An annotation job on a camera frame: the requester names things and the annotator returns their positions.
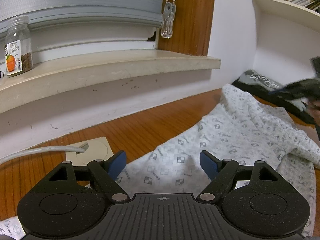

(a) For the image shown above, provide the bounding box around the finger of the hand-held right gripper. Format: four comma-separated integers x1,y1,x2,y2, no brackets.
269,86,290,97

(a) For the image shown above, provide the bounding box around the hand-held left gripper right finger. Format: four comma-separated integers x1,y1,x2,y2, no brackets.
199,150,281,203

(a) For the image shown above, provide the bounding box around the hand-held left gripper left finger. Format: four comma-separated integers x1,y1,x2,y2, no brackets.
44,150,127,204

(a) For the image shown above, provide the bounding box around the white patterned hoodie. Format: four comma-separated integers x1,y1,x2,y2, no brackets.
0,84,320,240

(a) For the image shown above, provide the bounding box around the person's right hand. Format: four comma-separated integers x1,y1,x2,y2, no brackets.
306,97,320,130

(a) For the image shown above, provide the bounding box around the black folded garment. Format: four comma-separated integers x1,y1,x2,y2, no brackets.
231,79,317,125

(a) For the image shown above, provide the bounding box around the beige window sill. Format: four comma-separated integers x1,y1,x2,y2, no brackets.
0,49,222,114

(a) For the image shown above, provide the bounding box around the glass jar with orange label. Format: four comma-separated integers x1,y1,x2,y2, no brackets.
4,15,33,77

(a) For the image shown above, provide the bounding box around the grey window blind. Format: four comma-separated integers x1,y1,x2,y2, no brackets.
0,0,163,29

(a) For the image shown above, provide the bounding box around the beige cable grommet plate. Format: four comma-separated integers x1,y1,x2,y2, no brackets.
65,137,114,188

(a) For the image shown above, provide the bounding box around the cream wall shelf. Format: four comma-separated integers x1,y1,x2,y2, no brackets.
251,0,320,68

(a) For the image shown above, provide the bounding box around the grey cable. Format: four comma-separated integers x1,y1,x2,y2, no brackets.
0,145,85,164

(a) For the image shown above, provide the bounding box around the wooden window frame post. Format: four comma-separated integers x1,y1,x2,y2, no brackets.
157,0,217,57

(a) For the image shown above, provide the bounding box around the white window frame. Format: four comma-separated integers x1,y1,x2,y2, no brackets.
0,22,160,65

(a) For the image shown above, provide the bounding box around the bead chain with clear pull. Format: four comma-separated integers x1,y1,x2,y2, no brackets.
160,0,180,39

